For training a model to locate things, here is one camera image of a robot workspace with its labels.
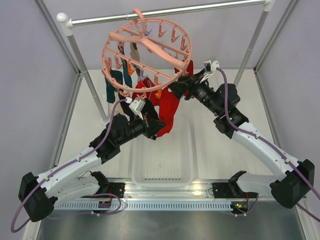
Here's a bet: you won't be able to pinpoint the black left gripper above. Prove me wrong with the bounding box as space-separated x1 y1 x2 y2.
117 110 167 146

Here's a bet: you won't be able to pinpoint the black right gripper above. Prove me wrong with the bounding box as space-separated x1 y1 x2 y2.
166 68 222 116

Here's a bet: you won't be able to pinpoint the red sock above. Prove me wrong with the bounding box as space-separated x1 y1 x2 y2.
157 86 180 138
132 77 160 106
182 60 194 76

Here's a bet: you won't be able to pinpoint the pink round clip hanger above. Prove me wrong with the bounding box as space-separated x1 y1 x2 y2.
101 8 192 94

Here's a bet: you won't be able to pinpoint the cream brown sock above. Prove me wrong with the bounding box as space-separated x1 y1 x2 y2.
130 42 140 77

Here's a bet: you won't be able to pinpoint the black sock white stripes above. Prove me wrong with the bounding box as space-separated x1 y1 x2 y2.
117 98 159 127

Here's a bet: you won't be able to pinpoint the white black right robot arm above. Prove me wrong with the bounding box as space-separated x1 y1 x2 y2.
169 69 315 209

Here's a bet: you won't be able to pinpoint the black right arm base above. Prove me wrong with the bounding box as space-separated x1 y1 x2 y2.
211 170 258 199

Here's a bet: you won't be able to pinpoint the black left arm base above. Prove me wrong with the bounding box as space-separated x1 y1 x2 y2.
90 171 126 199

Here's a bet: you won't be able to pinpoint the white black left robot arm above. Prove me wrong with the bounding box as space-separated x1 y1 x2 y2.
18 114 166 222

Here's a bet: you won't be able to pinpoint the white plastic basket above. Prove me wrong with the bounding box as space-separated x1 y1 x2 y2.
130 114 196 188

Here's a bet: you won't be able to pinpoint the teal sock left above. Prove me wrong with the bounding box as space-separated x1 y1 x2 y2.
104 70 123 104

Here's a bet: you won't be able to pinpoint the white metal drying rack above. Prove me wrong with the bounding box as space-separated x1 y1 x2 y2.
56 0 274 122

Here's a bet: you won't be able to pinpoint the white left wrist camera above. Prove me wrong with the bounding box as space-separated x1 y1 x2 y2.
124 97 145 119

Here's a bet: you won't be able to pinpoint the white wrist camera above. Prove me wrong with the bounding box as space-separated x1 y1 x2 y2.
200 60 220 83
124 97 145 119

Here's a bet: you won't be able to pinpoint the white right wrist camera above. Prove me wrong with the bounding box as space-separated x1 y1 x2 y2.
200 60 220 83

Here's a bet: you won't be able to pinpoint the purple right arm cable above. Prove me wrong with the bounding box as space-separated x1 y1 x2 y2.
216 66 320 225

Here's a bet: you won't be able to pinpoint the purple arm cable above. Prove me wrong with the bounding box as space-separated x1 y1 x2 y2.
9 98 132 233
216 66 320 225

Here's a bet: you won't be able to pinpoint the white slotted cable duct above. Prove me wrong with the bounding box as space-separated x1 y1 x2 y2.
56 200 233 211

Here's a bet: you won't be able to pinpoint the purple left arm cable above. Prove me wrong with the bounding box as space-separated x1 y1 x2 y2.
9 98 132 233

